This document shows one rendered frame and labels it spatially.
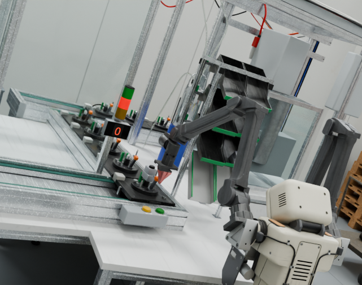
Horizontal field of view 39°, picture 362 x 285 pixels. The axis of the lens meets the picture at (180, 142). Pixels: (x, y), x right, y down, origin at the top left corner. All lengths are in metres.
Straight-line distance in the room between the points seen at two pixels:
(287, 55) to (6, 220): 2.19
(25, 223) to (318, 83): 5.72
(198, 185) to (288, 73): 1.30
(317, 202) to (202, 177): 0.83
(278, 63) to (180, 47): 2.86
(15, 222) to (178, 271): 0.66
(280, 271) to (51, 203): 0.93
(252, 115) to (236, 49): 4.57
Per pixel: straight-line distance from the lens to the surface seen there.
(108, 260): 1.97
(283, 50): 3.49
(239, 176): 1.90
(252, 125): 1.95
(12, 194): 2.07
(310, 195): 1.91
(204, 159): 2.46
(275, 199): 1.90
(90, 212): 2.20
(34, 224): 2.07
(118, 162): 2.62
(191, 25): 6.21
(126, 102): 2.36
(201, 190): 2.56
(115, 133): 2.39
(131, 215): 2.19
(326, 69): 7.28
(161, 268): 2.06
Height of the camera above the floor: 1.77
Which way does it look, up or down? 12 degrees down
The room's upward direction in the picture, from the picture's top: 21 degrees clockwise
